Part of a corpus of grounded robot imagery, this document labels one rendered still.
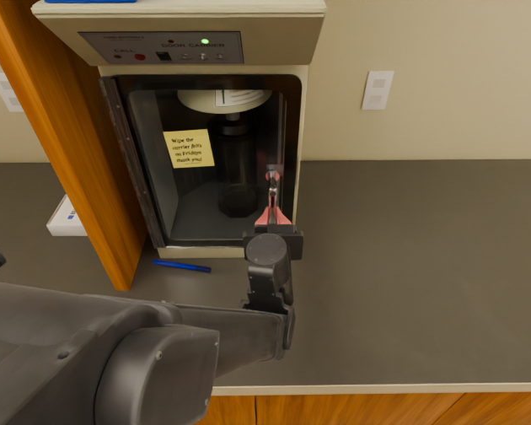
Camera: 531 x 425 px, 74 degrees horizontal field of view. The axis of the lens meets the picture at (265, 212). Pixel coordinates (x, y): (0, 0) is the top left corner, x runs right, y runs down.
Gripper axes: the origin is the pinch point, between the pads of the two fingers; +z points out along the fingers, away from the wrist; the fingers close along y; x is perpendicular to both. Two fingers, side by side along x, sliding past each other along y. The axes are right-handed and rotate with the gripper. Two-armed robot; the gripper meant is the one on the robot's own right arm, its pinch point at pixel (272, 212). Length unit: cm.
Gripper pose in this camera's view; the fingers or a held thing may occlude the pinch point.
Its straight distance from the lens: 67.6
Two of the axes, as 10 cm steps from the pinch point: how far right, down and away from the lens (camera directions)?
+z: 0.0, -7.0, 7.2
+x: 0.1, 7.2, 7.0
